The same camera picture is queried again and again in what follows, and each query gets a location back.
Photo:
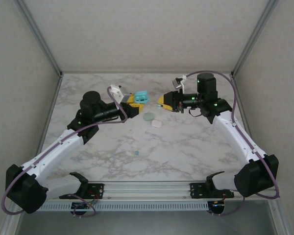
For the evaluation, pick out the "aluminium mounting rail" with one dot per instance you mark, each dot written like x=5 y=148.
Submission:
x=147 y=189

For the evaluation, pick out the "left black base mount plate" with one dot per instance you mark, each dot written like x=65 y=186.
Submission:
x=98 y=189

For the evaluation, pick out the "white earbud charging case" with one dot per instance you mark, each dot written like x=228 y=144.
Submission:
x=156 y=123

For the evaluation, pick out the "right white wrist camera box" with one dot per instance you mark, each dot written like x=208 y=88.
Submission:
x=177 y=83

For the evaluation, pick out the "aluminium frame post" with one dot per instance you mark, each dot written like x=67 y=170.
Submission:
x=40 y=39
x=252 y=39
x=11 y=221
x=282 y=221

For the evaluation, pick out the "aluminium frame crossbar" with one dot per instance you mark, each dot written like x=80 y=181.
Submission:
x=147 y=72

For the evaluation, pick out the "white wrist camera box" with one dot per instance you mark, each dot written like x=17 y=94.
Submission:
x=116 y=90
x=177 y=83

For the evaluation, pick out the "mint green earbud charging case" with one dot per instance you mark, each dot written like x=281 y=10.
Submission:
x=148 y=117

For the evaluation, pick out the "aluminium table side rail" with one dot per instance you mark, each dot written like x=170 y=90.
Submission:
x=244 y=117
x=54 y=98

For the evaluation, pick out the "left controller board with LED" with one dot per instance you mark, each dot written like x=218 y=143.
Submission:
x=80 y=206

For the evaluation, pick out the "aluminium lower frame post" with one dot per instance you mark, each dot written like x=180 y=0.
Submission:
x=282 y=221
x=11 y=221

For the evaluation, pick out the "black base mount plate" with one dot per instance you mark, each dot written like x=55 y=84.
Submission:
x=198 y=191
x=98 y=189

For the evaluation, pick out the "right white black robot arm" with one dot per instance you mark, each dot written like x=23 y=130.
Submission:
x=235 y=139

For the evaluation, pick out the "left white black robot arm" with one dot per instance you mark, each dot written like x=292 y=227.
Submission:
x=56 y=151

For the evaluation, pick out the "right controller board with LED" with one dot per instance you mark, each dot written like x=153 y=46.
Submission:
x=218 y=204

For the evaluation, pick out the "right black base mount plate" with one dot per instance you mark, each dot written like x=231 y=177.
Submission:
x=198 y=191

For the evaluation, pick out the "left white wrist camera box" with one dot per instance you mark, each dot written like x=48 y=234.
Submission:
x=116 y=90

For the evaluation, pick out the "blue earbud charging case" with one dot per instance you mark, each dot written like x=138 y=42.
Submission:
x=140 y=98

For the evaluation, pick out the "controller board with led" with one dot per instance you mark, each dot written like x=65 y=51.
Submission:
x=218 y=204
x=80 y=206

